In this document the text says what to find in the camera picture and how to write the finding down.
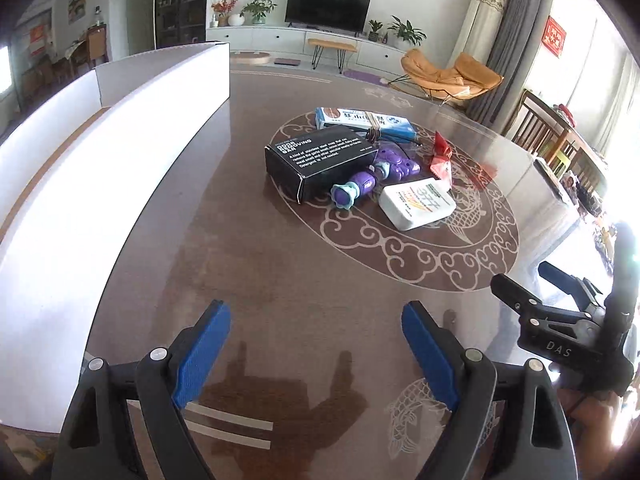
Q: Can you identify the red triangular pouch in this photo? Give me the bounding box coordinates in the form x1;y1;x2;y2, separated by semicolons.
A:
430;131;452;185

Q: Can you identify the red window decoration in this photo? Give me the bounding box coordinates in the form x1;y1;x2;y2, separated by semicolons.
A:
541;15;566;58

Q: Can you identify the wooden dining chair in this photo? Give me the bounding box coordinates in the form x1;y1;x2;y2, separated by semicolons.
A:
502;89;608;197

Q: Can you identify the purple toy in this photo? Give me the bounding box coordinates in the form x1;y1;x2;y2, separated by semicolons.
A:
330;143;421;210

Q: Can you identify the green plant right of tv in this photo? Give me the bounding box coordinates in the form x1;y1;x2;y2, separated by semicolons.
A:
387;15;427;51

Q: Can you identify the grey curtain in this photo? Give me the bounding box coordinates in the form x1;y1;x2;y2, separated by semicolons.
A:
466;0;551;132

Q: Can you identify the black television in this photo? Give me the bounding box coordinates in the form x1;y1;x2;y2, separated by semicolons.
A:
284;0;371;35

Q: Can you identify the wooden bench stool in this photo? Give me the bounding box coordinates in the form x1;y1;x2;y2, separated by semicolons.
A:
306;37;359;75

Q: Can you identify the standing air conditioner cover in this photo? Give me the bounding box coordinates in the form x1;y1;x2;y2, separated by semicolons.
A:
447;0;508;67

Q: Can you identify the blue white toothpaste box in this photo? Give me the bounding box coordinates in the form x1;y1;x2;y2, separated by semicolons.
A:
314;107;418;142

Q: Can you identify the orange lounge chair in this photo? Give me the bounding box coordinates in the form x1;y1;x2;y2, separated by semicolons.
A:
386;49;503;102

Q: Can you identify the red flower vase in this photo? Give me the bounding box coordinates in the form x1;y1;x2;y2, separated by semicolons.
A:
212;0;239;27

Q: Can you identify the black glass display cabinet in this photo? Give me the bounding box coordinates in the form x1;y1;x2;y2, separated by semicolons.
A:
153;0;206;49

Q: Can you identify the green potted plant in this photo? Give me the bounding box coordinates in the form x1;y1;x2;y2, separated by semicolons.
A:
241;0;278;25

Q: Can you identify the white sunscreen bottle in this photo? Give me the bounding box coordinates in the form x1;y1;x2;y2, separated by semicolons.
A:
378;178;457;232

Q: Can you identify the round beige floor mat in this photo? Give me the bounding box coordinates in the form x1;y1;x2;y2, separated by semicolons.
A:
230;51;271;66

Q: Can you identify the white cardboard box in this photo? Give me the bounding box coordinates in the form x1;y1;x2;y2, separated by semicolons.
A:
1;42;230;434

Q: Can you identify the black text box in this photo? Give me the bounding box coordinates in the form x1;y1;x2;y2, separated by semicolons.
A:
265;126;378;204

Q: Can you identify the white tv cabinet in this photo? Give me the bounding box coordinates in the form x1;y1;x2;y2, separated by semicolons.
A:
205;25;405;75

